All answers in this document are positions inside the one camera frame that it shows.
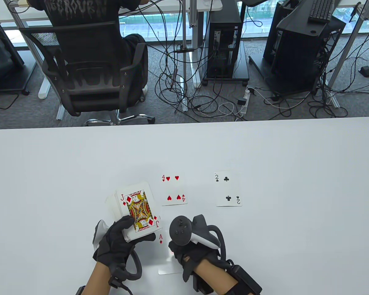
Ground person's right hand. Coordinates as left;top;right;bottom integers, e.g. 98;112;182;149
168;240;221;268

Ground person's left hand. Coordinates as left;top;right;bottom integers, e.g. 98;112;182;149
93;215;157;272

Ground single red diamond playing card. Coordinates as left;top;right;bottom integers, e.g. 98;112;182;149
158;232;185;275

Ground deck of playing cards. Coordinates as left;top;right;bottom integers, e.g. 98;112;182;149
105;181;163;243

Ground red hearts playing card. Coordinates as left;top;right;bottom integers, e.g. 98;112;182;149
161;172;188;206

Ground black clubs playing card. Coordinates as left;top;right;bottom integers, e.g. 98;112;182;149
215;171;243;207

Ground person's right forearm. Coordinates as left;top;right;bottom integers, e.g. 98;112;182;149
192;258;243;295

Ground person's left forearm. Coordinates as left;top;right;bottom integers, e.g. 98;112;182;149
83;263;116;295

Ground black mesh office chair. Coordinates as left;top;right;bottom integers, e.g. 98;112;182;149
18;21;156;126

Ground white power strip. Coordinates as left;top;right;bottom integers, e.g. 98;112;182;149
240;87;256;116

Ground black wheeled computer stand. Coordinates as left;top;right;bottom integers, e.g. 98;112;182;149
202;40;250;86

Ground black equipment cart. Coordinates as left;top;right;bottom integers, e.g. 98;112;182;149
0;18;31;96

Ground large black computer case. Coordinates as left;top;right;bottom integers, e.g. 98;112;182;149
270;14;347;94

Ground black computer tower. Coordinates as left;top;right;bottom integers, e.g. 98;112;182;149
207;0;243;79
263;0;299;65

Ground black keyboard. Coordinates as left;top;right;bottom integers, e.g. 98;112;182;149
308;0;342;24

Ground black wrist strap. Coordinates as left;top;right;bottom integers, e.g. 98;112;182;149
192;275;216;295

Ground tangle of black cables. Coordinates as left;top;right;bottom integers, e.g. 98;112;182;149
154;0;244;119
255;69;369;119

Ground white cable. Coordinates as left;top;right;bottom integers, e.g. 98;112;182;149
218;102;244;117

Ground aluminium frame leg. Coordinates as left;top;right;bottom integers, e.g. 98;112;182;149
5;0;66;121
325;2;369;108

